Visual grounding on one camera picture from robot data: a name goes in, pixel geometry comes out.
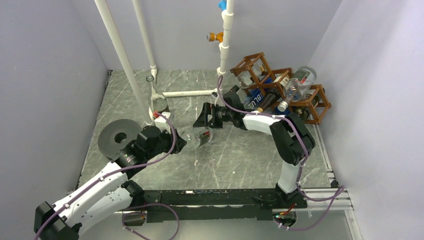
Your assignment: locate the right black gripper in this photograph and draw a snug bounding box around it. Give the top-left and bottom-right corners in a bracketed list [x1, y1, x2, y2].
[192, 103, 233, 130]

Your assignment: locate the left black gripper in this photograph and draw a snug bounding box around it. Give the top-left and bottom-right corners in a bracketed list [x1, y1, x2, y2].
[145, 125, 187, 160]

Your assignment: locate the clear bottle red green label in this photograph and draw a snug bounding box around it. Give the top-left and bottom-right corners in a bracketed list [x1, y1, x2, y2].
[179, 126, 213, 152]

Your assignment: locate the clear bottle dark label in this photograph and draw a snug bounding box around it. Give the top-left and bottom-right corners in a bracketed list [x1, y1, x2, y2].
[277, 66, 318, 112]

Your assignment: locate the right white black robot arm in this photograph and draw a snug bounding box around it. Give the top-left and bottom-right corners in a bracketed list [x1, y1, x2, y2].
[193, 86, 316, 208]

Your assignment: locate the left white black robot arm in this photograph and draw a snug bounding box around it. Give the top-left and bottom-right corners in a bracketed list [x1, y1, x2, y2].
[34, 119, 187, 240]

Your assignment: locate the standing clear empty bottle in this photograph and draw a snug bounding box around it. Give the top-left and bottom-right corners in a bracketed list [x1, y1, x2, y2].
[145, 74, 170, 113]

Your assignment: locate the blue labelled clear bottle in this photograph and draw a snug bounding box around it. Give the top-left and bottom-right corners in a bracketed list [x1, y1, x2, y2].
[242, 89, 264, 109]

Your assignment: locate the brown wooden wine rack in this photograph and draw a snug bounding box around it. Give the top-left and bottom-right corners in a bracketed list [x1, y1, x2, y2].
[230, 52, 332, 125]

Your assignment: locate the dark bottle gold cap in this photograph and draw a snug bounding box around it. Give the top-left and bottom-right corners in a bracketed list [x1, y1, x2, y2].
[256, 91, 281, 113]

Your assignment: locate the lower blue clear bottle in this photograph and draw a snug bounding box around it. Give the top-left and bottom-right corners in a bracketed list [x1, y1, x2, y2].
[274, 109, 294, 120]

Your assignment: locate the dark bottle silver cap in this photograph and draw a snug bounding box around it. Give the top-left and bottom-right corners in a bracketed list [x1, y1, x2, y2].
[294, 107, 311, 121]

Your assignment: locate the orange valve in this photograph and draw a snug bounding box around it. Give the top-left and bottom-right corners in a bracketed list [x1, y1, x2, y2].
[206, 32, 224, 43]

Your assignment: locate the blue valve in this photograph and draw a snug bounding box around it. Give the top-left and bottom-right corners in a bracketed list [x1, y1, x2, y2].
[218, 0, 227, 11]

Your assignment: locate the slanted white pvc pipe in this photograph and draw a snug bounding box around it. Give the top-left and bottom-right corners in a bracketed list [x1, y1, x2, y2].
[94, 0, 154, 125]

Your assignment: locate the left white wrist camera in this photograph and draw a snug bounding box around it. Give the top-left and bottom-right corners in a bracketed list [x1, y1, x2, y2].
[153, 111, 173, 133]

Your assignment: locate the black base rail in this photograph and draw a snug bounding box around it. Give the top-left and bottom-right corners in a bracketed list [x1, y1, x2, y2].
[125, 188, 308, 223]

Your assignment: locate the white pvc pipe frame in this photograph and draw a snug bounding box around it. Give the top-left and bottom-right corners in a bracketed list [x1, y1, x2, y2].
[132, 0, 234, 98]

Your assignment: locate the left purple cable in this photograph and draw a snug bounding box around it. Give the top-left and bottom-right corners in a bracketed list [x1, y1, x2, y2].
[33, 112, 181, 240]

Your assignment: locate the aluminium frame rail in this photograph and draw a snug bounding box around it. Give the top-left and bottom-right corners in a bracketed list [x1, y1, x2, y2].
[66, 187, 362, 240]

